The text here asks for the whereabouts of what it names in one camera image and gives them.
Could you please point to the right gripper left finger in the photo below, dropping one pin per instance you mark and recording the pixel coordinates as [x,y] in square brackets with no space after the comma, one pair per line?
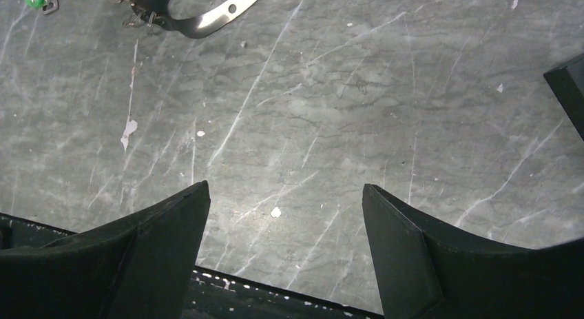
[138,266]

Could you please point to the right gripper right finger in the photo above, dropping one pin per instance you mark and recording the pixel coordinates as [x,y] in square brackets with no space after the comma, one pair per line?
[427,268]

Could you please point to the black box right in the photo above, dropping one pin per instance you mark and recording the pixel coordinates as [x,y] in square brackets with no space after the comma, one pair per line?
[566,82]

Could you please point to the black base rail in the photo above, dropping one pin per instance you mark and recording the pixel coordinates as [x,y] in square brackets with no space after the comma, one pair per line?
[211,294]

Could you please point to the large metal key ring plate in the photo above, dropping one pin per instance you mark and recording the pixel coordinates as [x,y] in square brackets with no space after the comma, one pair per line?
[155,14]

